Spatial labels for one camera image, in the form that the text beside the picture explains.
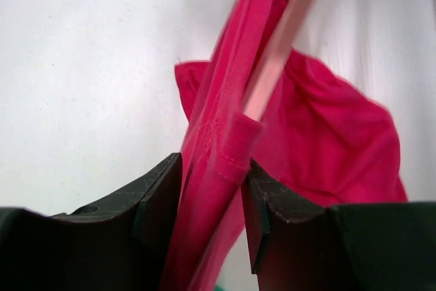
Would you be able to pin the green tank top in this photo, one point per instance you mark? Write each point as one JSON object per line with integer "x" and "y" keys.
{"x": 218, "y": 288}

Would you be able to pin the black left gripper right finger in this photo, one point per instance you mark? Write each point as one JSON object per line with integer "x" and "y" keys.
{"x": 295, "y": 244}

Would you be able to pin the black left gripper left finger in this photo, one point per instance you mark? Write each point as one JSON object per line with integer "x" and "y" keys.
{"x": 118, "y": 242}

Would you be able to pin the red t shirt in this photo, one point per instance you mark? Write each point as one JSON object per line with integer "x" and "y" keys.
{"x": 319, "y": 136}

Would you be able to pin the pink hanger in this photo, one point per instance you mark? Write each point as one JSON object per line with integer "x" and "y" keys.
{"x": 272, "y": 61}

